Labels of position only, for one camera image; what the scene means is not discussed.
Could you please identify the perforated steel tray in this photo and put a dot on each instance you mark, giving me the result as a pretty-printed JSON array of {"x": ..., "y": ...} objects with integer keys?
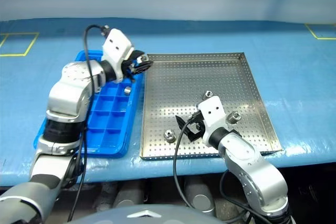
[{"x": 183, "y": 87}]

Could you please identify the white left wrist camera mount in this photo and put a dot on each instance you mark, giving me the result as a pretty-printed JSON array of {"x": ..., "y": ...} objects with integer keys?
[{"x": 116, "y": 47}]

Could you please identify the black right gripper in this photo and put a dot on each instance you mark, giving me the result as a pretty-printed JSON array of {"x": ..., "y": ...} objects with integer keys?
[{"x": 198, "y": 125}]

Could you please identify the grey rounded cylinder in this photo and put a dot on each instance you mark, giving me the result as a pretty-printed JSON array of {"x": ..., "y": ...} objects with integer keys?
[
  {"x": 200, "y": 195},
  {"x": 127, "y": 197}
]

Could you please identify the metal roller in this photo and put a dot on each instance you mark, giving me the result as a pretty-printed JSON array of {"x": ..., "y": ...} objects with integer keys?
[
  {"x": 127, "y": 90},
  {"x": 169, "y": 135},
  {"x": 234, "y": 117},
  {"x": 208, "y": 94}
]

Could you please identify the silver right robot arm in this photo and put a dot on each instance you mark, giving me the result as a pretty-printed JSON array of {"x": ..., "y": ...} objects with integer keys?
[{"x": 249, "y": 166}]

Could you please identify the blue plastic compartment tray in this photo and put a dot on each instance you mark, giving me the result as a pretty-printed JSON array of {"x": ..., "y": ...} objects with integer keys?
[{"x": 115, "y": 129}]

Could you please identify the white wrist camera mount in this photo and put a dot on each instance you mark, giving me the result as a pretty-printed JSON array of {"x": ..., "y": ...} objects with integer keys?
[
  {"x": 212, "y": 113},
  {"x": 116, "y": 47}
]

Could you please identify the grey robot torso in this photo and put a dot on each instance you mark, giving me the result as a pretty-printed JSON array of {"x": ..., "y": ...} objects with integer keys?
[{"x": 118, "y": 216}]

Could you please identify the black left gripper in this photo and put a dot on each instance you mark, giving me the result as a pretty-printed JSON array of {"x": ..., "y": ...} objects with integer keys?
[{"x": 131, "y": 66}]

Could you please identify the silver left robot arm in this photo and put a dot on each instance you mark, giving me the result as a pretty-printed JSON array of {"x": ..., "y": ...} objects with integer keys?
[{"x": 68, "y": 95}]

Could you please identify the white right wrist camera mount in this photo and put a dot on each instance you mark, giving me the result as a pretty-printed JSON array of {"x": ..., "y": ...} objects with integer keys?
[{"x": 212, "y": 113}]

